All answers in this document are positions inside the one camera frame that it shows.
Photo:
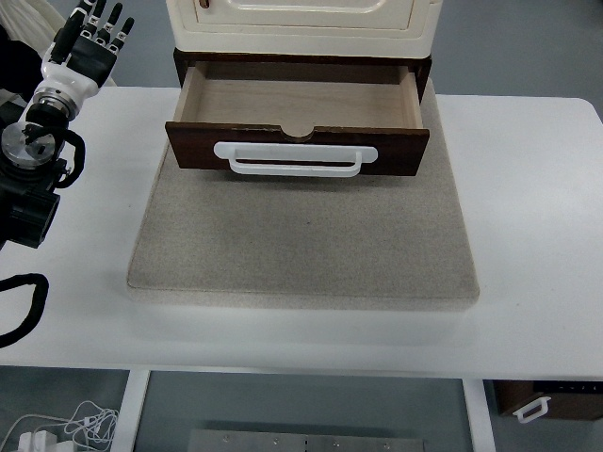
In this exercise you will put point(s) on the white table leg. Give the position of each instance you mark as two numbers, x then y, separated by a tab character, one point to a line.
482	436
130	412

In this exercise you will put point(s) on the dark wooden cabinet base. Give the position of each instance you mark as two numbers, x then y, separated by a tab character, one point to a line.
421	67

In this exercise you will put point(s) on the beige felt mat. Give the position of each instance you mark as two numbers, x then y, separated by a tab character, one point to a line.
377	243

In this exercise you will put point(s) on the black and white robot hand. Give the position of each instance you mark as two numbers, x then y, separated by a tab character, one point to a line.
83	55

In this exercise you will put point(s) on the white table leg left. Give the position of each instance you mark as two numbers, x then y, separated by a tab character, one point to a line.
130	412

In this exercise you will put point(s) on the white power adapter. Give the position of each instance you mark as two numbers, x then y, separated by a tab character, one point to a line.
40	441

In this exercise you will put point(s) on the cream upper cabinet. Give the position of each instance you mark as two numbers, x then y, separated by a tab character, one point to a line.
384	29

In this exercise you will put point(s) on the brown box white handle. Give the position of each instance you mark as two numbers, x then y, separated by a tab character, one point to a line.
528	400

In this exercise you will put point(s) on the white drawer handle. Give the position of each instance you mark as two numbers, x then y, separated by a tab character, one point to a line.
296	160

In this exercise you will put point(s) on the cream jacket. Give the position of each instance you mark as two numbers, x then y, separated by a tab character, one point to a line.
27	31

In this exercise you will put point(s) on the white table leg right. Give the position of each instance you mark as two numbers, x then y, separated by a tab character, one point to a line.
482	436

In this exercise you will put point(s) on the dark wooden drawer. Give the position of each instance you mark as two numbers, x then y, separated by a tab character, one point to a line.
299	103

